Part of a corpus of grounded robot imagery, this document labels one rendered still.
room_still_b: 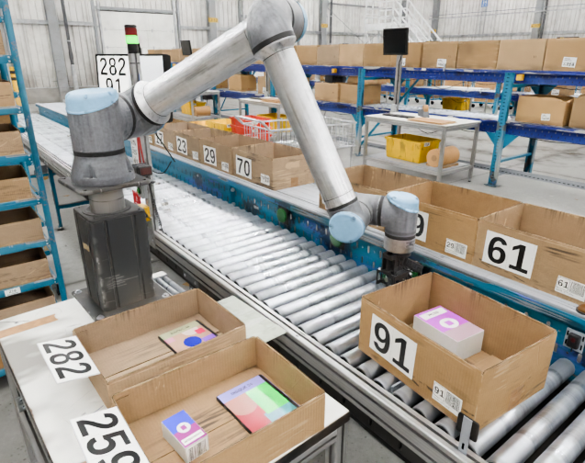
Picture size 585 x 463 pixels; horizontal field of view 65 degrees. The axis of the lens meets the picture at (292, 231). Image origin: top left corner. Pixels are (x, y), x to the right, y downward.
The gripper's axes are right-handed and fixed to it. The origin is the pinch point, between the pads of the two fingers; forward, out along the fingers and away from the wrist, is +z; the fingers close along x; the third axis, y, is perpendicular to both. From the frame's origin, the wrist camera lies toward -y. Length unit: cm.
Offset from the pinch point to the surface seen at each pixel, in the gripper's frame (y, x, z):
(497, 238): -28.7, 13.5, -20.4
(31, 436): 101, -56, 36
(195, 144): -29, -195, -20
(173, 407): 73, -6, 4
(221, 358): 59, -8, -2
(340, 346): 23.4, -1.2, 5.9
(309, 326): 23.8, -14.6, 5.6
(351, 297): -0.3, -20.7, 6.0
